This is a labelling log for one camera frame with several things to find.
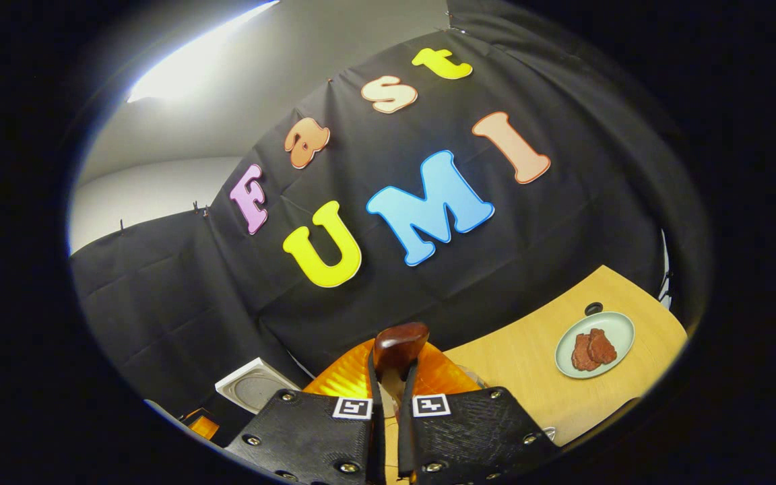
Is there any white rice cooker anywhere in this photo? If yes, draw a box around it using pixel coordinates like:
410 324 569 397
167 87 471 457
215 358 301 415

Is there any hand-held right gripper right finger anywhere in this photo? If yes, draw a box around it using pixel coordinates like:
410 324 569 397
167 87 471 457
398 340 564 485

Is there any dark wooden spoon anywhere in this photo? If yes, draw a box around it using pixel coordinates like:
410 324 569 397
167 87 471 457
373 322 430 418

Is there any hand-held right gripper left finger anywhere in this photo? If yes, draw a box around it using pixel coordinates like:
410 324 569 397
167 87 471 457
225 339 387 485

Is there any black backdrop cloth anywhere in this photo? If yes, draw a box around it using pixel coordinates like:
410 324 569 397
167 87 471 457
70 0 712 418

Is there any pale green plate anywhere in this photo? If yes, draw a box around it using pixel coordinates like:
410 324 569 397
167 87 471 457
554 311 635 379

